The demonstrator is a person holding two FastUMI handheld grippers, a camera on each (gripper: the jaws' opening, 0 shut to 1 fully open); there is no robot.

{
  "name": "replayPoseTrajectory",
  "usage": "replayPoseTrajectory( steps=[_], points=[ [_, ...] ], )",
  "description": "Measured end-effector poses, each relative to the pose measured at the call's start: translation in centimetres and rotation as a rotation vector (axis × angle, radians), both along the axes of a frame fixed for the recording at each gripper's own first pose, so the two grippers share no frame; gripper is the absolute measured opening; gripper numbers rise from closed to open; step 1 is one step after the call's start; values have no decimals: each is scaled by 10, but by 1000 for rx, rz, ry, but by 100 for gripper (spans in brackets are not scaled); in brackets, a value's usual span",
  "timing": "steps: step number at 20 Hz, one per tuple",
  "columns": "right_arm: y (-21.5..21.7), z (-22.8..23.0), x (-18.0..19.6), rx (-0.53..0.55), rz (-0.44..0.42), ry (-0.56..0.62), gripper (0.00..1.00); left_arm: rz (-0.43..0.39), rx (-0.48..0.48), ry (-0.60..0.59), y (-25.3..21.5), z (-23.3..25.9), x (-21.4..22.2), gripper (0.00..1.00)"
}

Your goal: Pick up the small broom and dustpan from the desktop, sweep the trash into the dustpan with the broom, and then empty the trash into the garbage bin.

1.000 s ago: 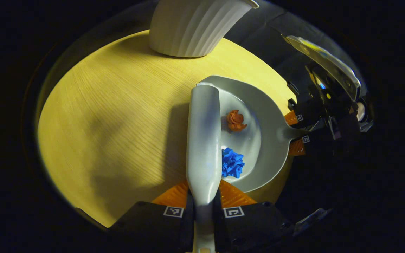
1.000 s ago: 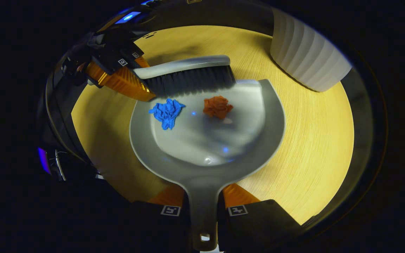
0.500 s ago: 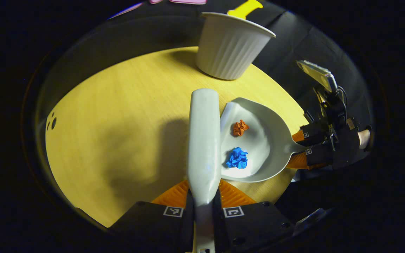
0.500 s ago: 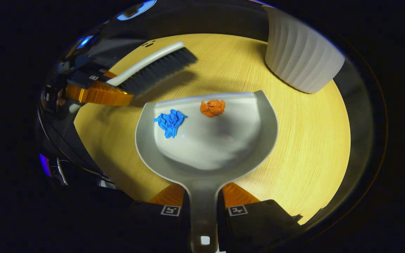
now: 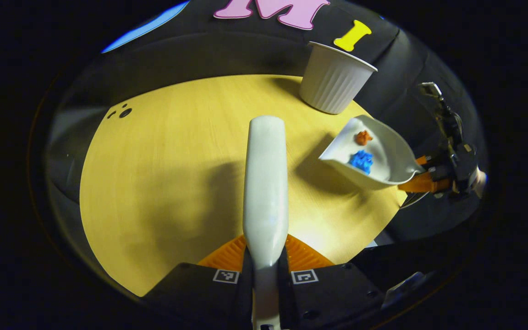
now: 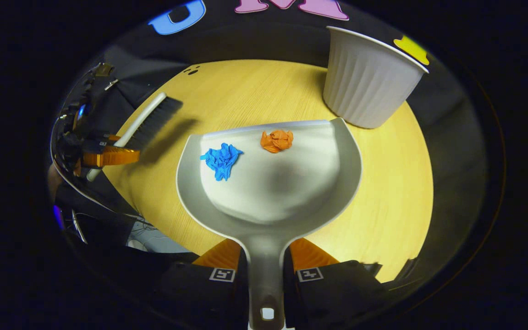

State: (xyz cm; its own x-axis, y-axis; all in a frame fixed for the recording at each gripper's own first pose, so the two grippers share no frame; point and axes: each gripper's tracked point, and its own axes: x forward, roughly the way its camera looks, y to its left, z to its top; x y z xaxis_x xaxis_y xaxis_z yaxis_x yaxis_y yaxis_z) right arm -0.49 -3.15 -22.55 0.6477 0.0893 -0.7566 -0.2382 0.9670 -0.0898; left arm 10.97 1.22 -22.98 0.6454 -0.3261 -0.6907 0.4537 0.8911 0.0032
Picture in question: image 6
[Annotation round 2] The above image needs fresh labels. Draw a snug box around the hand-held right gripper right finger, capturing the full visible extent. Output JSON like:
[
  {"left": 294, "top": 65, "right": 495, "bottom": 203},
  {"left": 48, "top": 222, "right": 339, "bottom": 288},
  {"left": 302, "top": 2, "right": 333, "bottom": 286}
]
[{"left": 284, "top": 237, "right": 385, "bottom": 330}]

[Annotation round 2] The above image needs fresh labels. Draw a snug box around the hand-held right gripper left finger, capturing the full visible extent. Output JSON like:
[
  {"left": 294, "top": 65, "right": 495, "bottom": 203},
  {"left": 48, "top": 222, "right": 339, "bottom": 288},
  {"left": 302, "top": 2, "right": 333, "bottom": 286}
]
[{"left": 159, "top": 238, "right": 250, "bottom": 330}]

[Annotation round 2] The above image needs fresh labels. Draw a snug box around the small white broom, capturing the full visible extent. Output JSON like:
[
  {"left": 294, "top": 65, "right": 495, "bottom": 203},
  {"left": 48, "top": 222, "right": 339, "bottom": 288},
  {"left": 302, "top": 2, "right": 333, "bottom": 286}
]
[{"left": 86, "top": 92, "right": 184, "bottom": 182}]

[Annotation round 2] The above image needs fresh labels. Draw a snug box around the white plastic dustpan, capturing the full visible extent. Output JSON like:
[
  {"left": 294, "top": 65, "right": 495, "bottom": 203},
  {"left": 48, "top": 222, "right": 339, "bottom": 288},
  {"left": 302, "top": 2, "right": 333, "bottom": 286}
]
[{"left": 176, "top": 118, "right": 363, "bottom": 330}]

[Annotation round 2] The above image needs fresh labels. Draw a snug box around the blue paper trash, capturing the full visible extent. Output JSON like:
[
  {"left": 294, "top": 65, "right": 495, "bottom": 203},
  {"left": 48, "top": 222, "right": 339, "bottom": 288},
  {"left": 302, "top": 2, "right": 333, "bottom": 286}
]
[{"left": 200, "top": 143, "right": 244, "bottom": 182}]

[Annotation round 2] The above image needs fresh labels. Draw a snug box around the orange paper trash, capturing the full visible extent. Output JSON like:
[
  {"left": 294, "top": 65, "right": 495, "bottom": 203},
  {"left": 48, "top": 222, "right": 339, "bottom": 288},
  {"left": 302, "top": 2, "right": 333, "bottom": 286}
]
[{"left": 260, "top": 130, "right": 294, "bottom": 154}]

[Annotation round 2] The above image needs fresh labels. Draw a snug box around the white ribbed garbage bin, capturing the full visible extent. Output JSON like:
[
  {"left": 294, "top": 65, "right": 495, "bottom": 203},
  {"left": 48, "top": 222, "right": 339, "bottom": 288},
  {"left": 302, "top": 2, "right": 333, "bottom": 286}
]
[{"left": 323, "top": 26, "right": 429, "bottom": 129}]

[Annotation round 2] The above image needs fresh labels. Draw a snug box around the wooden desktop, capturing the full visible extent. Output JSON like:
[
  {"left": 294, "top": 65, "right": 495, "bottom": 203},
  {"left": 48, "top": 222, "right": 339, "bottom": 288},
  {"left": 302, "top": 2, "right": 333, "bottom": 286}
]
[{"left": 103, "top": 60, "right": 434, "bottom": 283}]

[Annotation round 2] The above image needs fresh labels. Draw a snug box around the black backdrop cloth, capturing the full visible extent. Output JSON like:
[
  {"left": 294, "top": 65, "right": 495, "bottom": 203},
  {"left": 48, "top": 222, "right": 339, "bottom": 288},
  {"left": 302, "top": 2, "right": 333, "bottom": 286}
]
[{"left": 51, "top": 0, "right": 489, "bottom": 294}]

